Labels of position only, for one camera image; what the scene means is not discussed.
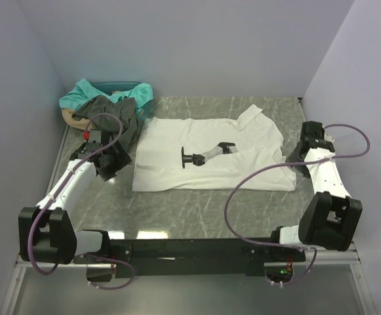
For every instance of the teal t shirt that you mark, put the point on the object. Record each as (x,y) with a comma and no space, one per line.
(84,90)

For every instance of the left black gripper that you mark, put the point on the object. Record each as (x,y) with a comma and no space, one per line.
(117,160)

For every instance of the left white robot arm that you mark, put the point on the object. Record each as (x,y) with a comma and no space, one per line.
(46,233)

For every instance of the white polo shirt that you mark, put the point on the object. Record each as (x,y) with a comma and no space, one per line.
(205,154)

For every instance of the teal plastic basket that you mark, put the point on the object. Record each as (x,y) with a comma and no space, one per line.
(142,93)

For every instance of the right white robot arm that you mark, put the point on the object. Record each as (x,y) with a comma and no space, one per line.
(331,218)

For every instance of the black base beam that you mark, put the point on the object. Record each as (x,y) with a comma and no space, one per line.
(182,257)

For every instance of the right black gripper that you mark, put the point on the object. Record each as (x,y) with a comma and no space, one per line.
(296,156)

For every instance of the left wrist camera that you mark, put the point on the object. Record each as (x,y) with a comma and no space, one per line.
(93,136)

